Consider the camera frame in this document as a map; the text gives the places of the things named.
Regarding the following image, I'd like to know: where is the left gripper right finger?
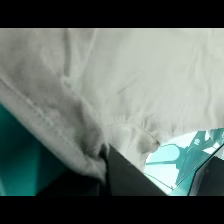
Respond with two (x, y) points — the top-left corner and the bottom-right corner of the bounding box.
(99, 142), (168, 197)

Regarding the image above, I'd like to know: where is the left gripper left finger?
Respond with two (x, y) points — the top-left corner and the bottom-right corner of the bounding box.
(37, 168), (108, 197)

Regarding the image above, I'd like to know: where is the white T-shirt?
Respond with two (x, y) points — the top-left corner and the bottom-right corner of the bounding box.
(0, 28), (224, 184)

